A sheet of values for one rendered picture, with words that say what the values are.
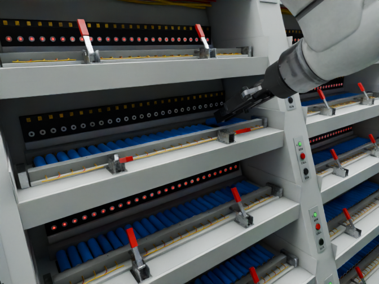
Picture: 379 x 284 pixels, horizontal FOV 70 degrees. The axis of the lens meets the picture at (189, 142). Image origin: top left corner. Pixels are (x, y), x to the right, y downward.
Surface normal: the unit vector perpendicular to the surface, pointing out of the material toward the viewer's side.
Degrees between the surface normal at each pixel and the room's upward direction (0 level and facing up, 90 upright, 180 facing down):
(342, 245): 19
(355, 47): 123
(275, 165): 90
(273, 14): 90
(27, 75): 109
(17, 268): 90
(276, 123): 90
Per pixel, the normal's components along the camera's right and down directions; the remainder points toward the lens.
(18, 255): 0.52, -0.10
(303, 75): -0.53, 0.66
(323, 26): -0.68, 0.50
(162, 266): -0.04, -0.95
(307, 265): -0.83, 0.20
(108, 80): 0.57, 0.22
